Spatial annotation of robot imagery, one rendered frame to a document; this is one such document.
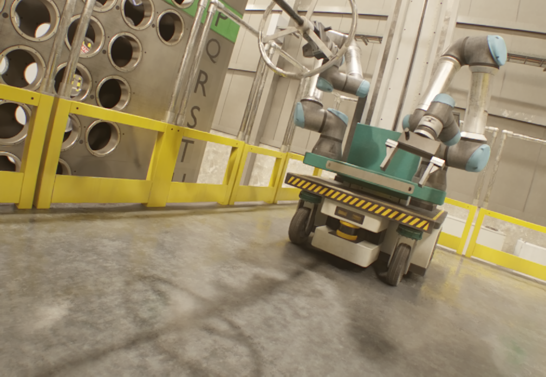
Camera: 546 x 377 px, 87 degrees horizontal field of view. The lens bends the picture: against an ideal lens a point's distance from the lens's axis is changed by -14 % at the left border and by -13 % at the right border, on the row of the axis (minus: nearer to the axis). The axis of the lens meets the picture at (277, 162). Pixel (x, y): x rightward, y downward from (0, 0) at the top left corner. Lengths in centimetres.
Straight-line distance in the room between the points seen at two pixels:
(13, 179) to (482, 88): 169
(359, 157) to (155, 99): 151
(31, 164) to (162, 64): 146
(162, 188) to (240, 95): 826
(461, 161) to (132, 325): 122
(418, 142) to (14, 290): 113
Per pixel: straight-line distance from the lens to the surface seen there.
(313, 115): 156
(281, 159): 235
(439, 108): 116
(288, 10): 110
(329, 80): 138
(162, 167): 155
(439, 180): 146
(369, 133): 166
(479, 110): 141
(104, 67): 225
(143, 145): 250
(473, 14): 846
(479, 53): 144
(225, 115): 991
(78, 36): 128
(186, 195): 171
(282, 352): 80
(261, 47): 126
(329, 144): 156
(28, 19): 271
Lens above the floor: 44
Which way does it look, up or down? 3 degrees down
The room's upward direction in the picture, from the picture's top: 16 degrees clockwise
